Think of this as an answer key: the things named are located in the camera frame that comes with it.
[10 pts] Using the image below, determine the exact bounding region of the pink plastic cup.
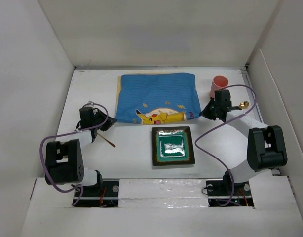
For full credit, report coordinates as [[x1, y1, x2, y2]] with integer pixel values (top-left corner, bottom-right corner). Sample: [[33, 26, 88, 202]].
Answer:
[[210, 75, 229, 98]]

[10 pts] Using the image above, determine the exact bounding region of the gold fork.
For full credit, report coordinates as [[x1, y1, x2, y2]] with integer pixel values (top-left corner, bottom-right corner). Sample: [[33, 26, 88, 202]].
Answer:
[[98, 134, 116, 148]]

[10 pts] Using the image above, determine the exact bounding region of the blue pikachu cloth napkin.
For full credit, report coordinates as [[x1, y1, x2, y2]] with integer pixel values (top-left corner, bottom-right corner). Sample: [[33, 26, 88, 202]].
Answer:
[[115, 73, 201, 125]]

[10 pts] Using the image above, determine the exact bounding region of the square green black plate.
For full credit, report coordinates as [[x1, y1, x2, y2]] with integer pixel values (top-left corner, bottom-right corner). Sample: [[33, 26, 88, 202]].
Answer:
[[151, 126, 195, 166]]

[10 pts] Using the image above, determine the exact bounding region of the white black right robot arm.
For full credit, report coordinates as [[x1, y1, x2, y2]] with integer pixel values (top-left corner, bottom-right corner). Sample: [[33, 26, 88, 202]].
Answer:
[[200, 89, 288, 195]]

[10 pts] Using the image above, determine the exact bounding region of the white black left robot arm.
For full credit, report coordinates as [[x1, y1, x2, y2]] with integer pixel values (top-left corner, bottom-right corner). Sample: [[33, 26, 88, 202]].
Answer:
[[44, 103, 117, 196]]

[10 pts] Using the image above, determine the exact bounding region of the gold spoon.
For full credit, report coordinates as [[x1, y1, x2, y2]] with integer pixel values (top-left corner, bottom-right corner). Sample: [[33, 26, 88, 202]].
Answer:
[[238, 101, 250, 109]]

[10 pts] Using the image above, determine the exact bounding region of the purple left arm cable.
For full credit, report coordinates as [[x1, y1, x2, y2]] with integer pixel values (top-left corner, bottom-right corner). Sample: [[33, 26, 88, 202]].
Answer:
[[39, 103, 110, 205]]

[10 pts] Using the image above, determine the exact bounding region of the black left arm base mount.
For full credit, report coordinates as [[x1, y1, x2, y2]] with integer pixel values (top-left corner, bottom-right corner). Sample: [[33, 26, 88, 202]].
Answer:
[[72, 170, 120, 208]]

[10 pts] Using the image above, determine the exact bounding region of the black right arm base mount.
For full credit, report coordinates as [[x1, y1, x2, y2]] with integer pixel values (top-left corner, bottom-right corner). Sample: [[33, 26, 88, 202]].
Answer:
[[201, 175, 254, 207]]

